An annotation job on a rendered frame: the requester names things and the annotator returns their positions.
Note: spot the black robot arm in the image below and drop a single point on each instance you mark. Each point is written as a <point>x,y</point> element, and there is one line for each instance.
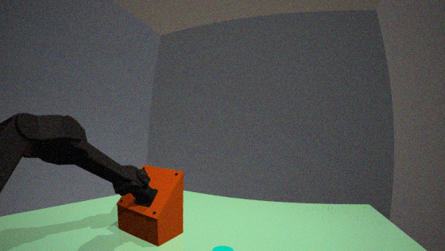
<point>60,140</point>

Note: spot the cyan circle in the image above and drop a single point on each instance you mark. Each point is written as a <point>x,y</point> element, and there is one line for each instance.
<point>222,248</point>

